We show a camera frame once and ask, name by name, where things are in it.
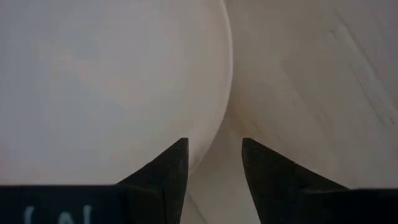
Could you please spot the white plate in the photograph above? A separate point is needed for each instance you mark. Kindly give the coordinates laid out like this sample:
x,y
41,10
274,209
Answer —
x,y
109,87

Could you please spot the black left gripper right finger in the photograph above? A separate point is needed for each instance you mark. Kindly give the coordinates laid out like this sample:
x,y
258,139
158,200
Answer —
x,y
273,186

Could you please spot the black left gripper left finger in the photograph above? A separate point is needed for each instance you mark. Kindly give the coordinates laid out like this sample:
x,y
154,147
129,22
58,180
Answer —
x,y
164,186

